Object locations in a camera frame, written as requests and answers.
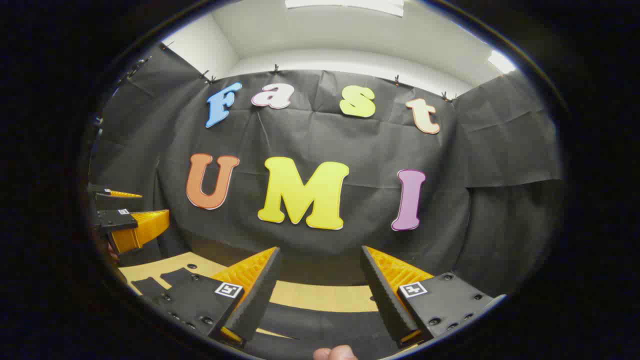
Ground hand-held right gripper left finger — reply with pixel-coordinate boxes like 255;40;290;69
140;246;281;348

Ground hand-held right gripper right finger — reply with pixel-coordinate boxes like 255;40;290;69
359;244;507;350

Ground dark blue jeans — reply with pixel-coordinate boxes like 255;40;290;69
131;267;416;360

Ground black backdrop cloth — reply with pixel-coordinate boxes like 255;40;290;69
90;42;563;301

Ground ceiling light panel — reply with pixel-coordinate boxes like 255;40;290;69
487;49;516;75
285;0;405;18

